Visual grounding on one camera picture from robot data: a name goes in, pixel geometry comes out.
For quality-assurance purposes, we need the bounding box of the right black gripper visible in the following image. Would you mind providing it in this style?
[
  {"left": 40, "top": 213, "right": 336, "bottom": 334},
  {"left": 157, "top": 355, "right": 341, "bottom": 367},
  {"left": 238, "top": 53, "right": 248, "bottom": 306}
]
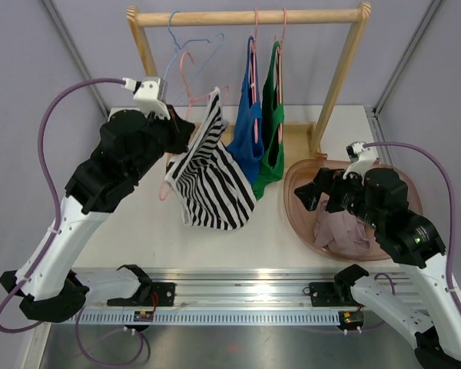
[{"left": 294, "top": 165, "right": 383, "bottom": 228}]

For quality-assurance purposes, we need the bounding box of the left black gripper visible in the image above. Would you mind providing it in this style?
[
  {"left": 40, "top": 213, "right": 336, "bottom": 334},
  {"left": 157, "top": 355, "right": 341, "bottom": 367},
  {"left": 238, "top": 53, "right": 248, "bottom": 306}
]
[{"left": 128, "top": 103, "right": 195, "bottom": 181}]

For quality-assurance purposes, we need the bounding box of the pink hanger of striped top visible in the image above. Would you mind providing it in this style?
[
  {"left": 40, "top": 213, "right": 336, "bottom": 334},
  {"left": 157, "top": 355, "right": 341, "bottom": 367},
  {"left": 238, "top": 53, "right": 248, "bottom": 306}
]
[{"left": 158, "top": 51, "right": 210, "bottom": 201}]

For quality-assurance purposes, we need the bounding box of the mauve pink tank top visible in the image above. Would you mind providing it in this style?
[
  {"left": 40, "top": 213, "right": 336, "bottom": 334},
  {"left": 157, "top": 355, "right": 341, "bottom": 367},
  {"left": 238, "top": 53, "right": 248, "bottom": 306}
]
[{"left": 314, "top": 200, "right": 371, "bottom": 257}]

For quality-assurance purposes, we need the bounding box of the black white striped tank top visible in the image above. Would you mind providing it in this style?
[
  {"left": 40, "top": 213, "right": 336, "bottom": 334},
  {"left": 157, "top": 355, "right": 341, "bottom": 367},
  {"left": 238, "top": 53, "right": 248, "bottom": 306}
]
[{"left": 164, "top": 88, "right": 257, "bottom": 231}]

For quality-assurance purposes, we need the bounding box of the light blue wire hanger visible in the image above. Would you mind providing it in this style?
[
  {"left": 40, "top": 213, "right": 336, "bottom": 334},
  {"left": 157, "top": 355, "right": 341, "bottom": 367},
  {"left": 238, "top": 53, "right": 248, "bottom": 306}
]
[{"left": 163, "top": 10, "right": 225, "bottom": 86}]

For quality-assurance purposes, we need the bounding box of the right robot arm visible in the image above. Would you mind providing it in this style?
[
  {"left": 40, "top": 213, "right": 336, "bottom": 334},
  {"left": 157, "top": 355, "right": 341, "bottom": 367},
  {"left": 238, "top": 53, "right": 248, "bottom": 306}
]
[{"left": 294, "top": 168, "right": 461, "bottom": 368}]

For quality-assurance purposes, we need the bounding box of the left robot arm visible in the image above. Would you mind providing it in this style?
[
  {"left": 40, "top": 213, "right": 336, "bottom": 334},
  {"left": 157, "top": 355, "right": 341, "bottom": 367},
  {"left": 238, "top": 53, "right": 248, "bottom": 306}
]
[{"left": 0, "top": 106, "right": 195, "bottom": 323}]

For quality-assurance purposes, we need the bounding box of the blue tank top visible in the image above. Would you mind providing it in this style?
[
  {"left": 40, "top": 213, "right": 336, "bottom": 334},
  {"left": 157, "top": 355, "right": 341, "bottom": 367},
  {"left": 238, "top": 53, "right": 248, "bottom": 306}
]
[{"left": 227, "top": 36, "right": 264, "bottom": 184}]

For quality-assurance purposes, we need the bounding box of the green tank top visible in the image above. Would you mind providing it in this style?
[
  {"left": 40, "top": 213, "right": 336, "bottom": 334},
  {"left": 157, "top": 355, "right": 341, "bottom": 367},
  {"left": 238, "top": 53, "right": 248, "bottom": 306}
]
[{"left": 252, "top": 41, "right": 285, "bottom": 200}]

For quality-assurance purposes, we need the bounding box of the pink hanger of blue top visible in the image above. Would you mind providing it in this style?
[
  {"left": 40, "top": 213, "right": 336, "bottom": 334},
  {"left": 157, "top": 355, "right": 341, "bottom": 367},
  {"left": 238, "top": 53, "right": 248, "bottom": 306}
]
[{"left": 248, "top": 9, "right": 261, "bottom": 145}]

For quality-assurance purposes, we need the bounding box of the pink hanger of green top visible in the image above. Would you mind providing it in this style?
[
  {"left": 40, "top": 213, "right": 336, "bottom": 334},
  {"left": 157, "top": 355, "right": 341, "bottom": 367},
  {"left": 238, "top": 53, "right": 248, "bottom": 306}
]
[{"left": 273, "top": 8, "right": 289, "bottom": 141}]

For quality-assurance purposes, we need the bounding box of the translucent pink plastic basin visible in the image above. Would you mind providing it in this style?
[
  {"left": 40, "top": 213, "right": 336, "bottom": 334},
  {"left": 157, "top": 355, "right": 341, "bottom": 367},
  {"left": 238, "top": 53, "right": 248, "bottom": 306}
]
[{"left": 283, "top": 152, "right": 423, "bottom": 263}]

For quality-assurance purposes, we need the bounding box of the wooden clothes rack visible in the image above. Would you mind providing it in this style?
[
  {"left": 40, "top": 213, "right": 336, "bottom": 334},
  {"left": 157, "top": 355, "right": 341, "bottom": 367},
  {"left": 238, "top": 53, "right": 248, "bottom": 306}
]
[{"left": 126, "top": 2, "right": 371, "bottom": 169}]

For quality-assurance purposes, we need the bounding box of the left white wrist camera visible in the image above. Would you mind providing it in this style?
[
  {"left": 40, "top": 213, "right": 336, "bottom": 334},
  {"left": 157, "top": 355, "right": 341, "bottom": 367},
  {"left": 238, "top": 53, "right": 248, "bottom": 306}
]
[{"left": 123, "top": 77, "right": 170, "bottom": 119}]

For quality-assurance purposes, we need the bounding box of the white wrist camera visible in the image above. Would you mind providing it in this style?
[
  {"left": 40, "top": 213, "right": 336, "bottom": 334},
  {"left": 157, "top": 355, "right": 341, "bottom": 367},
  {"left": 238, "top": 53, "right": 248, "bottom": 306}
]
[
  {"left": 123, "top": 77, "right": 170, "bottom": 119},
  {"left": 343, "top": 141, "right": 377, "bottom": 180}
]

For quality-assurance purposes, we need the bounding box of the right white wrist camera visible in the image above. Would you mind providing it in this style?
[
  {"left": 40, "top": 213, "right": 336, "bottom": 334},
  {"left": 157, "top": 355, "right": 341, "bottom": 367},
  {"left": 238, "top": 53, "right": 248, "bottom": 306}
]
[{"left": 343, "top": 141, "right": 377, "bottom": 180}]

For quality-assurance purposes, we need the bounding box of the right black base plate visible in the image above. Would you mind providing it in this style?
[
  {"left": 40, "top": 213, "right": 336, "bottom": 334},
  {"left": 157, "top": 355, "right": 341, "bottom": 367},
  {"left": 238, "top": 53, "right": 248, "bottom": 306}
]
[{"left": 302, "top": 282, "right": 357, "bottom": 308}]

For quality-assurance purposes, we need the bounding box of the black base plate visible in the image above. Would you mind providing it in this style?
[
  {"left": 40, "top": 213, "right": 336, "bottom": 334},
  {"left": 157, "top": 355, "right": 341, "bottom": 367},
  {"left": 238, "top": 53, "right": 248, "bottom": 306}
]
[
  {"left": 302, "top": 282, "right": 357, "bottom": 308},
  {"left": 107, "top": 281, "right": 176, "bottom": 308}
]

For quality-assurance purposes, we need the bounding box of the white slotted cable duct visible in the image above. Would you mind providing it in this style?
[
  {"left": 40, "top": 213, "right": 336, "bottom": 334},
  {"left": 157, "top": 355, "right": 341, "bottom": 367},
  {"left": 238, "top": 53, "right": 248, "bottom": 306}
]
[{"left": 68, "top": 309, "right": 340, "bottom": 327}]

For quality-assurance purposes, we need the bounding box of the aluminium mounting rail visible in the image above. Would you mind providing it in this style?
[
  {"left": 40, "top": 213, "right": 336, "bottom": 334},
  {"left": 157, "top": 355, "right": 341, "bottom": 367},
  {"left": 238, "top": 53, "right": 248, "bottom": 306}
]
[{"left": 72, "top": 267, "right": 427, "bottom": 312}]

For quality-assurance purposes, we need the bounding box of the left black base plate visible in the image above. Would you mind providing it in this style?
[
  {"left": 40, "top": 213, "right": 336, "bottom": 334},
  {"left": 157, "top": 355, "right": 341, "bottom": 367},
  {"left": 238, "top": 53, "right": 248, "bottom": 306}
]
[{"left": 107, "top": 281, "right": 176, "bottom": 308}]

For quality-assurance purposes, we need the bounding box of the left aluminium frame post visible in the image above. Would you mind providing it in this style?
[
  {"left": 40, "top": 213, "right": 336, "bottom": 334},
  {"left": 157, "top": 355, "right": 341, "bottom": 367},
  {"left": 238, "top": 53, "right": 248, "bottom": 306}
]
[{"left": 39, "top": 0, "right": 109, "bottom": 118}]

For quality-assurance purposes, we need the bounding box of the aluminium frame post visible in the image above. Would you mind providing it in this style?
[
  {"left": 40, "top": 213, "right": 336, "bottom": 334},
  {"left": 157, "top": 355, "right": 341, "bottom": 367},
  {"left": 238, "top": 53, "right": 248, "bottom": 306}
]
[
  {"left": 39, "top": 0, "right": 109, "bottom": 118},
  {"left": 372, "top": 0, "right": 446, "bottom": 118}
]

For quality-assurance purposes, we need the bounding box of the right aluminium frame post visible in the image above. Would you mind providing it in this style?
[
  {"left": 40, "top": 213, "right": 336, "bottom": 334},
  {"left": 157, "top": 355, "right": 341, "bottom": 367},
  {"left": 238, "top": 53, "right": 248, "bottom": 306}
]
[{"left": 372, "top": 0, "right": 446, "bottom": 118}]

